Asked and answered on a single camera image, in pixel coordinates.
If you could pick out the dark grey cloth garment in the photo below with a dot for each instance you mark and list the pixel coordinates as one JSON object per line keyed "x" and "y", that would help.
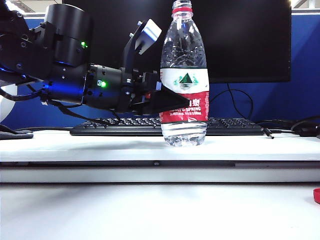
{"x": 15, "y": 135}

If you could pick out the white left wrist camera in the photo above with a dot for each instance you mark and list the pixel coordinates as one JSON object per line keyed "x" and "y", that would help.
{"x": 150, "y": 31}

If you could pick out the red plastic bottle cap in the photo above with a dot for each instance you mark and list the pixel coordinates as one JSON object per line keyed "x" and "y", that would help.
{"x": 317, "y": 195}

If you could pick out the clear plastic water bottle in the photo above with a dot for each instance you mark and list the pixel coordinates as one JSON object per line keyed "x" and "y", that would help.
{"x": 185, "y": 82}

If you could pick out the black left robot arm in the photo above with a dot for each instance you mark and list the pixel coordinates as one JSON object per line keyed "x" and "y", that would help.
{"x": 67, "y": 37}

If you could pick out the black computer keyboard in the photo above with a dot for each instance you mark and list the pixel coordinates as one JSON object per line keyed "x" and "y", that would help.
{"x": 230, "y": 126}

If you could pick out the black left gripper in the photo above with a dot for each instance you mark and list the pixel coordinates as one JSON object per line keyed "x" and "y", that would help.
{"x": 138, "y": 82}

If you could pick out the black computer monitor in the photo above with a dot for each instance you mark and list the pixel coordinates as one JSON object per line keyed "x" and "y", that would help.
{"x": 250, "y": 42}

